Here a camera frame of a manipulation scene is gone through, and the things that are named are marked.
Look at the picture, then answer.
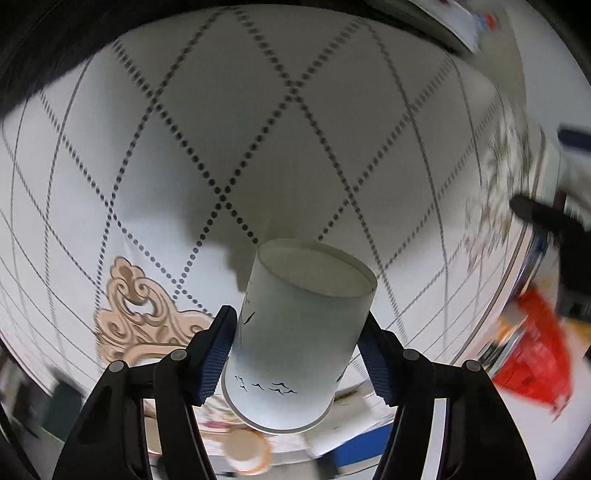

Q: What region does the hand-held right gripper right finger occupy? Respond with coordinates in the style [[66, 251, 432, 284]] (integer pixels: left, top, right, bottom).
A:
[[353, 312, 537, 480]]

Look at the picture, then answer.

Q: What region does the blue box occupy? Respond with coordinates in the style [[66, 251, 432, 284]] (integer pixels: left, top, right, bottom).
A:
[[335, 422, 395, 476]]

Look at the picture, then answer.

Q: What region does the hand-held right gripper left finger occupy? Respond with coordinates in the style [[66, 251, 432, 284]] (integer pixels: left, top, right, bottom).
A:
[[52, 305, 239, 480]]

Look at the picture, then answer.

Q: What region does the black tool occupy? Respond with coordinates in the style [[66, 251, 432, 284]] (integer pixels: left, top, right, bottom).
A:
[[512, 193, 591, 319]]

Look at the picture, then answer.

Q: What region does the red plastic bag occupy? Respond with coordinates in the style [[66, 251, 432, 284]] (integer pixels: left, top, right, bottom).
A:
[[492, 287, 583, 421]]

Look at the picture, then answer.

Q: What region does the white paper cup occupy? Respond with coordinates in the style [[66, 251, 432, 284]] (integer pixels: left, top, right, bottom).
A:
[[221, 238, 378, 435]]

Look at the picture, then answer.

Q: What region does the white patterned tablecloth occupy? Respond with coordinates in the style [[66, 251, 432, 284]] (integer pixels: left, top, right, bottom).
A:
[[0, 7, 548, 462]]

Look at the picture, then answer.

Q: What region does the orange and white cup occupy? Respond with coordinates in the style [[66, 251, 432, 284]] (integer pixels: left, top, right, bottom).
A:
[[221, 428, 271, 476]]

